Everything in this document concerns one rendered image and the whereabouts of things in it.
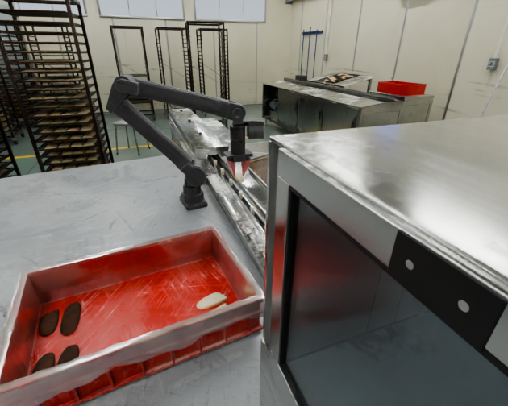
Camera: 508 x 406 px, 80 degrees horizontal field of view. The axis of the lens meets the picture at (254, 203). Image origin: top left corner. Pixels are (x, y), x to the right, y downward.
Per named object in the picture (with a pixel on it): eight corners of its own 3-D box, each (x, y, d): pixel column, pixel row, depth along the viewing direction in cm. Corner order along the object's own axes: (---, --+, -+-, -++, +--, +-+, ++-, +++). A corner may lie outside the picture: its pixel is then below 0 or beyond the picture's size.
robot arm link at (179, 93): (122, 89, 106) (114, 93, 96) (124, 72, 103) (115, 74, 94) (241, 118, 115) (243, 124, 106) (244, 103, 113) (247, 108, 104)
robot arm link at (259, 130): (231, 104, 112) (232, 108, 105) (261, 103, 113) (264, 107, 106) (232, 136, 118) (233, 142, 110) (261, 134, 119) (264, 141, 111)
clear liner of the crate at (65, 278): (31, 300, 74) (16, 269, 69) (218, 250, 93) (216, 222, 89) (-2, 444, 47) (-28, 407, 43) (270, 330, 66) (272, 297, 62)
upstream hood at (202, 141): (168, 118, 263) (168, 107, 259) (189, 116, 269) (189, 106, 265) (196, 163, 159) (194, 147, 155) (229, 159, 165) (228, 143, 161)
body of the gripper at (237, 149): (253, 158, 116) (253, 138, 112) (227, 161, 113) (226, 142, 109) (247, 153, 121) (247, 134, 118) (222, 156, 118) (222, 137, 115)
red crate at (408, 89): (376, 91, 425) (377, 81, 419) (394, 90, 438) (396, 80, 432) (405, 96, 384) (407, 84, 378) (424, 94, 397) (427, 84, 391)
